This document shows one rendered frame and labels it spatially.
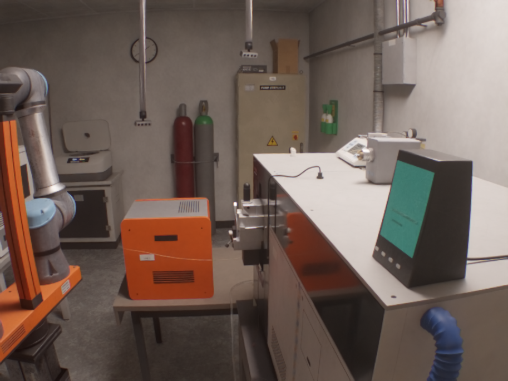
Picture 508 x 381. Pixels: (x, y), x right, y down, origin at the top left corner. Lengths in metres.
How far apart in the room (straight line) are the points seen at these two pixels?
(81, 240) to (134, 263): 2.77
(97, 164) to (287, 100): 2.26
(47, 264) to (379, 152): 1.00
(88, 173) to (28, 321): 3.42
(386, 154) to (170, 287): 1.25
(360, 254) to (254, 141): 3.91
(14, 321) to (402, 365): 0.88
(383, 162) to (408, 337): 0.66
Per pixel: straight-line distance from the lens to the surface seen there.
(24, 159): 2.49
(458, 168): 0.51
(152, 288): 1.94
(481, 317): 0.58
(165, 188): 4.92
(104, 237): 4.53
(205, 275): 1.89
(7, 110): 0.97
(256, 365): 1.46
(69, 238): 4.66
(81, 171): 4.41
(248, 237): 1.41
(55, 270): 1.21
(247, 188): 1.39
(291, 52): 4.56
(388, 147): 1.08
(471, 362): 0.62
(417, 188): 0.51
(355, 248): 0.63
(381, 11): 2.99
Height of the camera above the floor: 1.67
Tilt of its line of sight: 14 degrees down
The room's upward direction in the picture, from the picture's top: straight up
